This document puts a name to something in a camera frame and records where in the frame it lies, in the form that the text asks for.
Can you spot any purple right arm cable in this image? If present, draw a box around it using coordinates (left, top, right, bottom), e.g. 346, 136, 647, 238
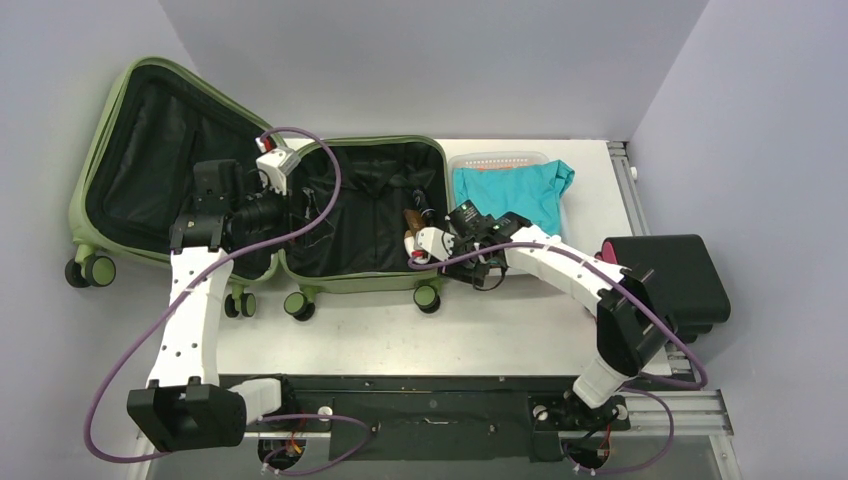
407, 241, 710, 477

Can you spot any white brown cosmetic palette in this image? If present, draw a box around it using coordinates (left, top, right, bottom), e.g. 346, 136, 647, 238
403, 209, 427, 258

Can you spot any black and pink storage organizer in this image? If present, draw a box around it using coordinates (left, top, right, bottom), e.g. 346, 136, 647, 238
595, 234, 731, 344

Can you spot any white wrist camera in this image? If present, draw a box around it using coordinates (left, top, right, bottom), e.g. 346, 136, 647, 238
255, 138, 301, 196
404, 226, 456, 265

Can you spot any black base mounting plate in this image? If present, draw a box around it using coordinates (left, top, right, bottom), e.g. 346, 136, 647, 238
165, 374, 700, 463

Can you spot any green hard-shell suitcase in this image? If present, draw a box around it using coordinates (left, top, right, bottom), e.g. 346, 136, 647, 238
64, 57, 448, 321

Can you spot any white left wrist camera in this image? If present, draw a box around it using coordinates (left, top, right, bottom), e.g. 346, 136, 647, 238
255, 138, 301, 196

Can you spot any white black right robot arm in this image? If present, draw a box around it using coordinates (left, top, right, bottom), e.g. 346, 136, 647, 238
415, 201, 676, 427

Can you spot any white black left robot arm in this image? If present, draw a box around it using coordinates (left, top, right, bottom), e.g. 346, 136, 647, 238
127, 155, 299, 453

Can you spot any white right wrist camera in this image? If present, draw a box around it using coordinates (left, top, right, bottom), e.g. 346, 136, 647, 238
404, 226, 456, 265

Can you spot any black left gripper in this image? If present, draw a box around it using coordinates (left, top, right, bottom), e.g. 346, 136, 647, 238
231, 173, 333, 247

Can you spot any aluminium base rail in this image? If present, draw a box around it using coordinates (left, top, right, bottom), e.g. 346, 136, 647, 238
244, 391, 732, 440

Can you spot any teal garment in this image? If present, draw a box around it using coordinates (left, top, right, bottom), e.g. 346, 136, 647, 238
452, 160, 575, 235

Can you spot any white perforated plastic basket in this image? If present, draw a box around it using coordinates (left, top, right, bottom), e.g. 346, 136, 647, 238
445, 151, 567, 238

